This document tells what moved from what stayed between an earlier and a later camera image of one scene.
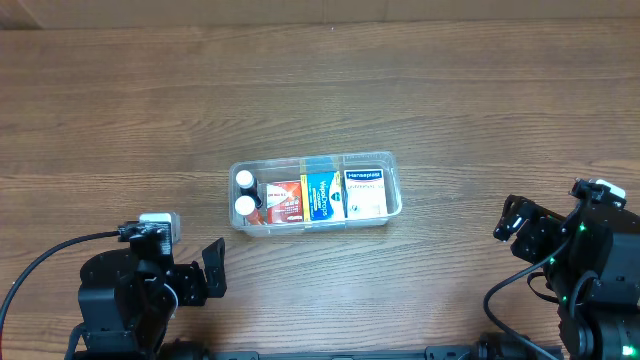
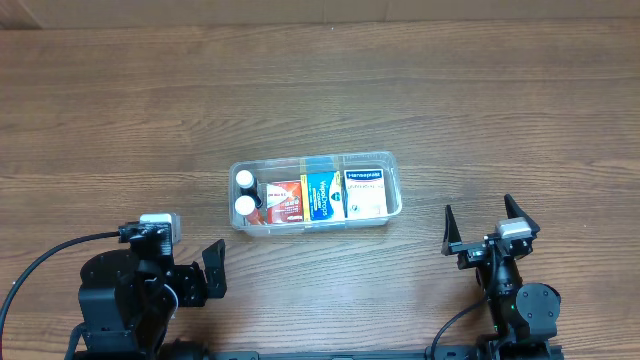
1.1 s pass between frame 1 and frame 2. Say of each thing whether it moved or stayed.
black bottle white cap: stayed
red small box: stayed
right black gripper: moved
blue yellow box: stayed
